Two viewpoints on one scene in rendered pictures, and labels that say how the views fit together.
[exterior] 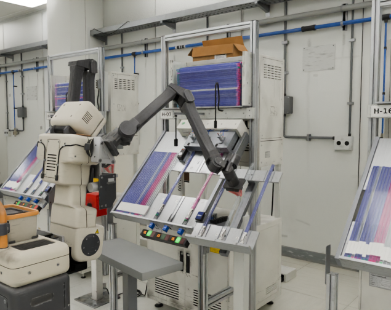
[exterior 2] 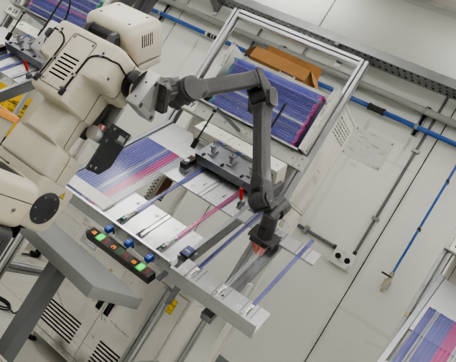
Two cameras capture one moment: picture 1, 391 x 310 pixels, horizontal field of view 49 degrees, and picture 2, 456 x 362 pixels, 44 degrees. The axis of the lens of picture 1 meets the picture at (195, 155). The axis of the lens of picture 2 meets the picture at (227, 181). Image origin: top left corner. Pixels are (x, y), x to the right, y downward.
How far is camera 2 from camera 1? 56 cm
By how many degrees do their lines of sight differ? 14
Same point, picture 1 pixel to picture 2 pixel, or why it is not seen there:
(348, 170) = (330, 293)
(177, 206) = (155, 223)
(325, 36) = (388, 129)
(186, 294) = (85, 342)
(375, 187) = (425, 332)
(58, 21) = not seen: outside the picture
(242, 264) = (210, 342)
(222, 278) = (152, 345)
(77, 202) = (64, 141)
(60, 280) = (1, 235)
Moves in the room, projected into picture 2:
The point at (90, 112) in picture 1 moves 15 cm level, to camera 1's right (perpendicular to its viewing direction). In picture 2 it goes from (154, 36) to (196, 63)
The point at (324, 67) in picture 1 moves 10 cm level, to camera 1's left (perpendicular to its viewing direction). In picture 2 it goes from (368, 161) to (357, 154)
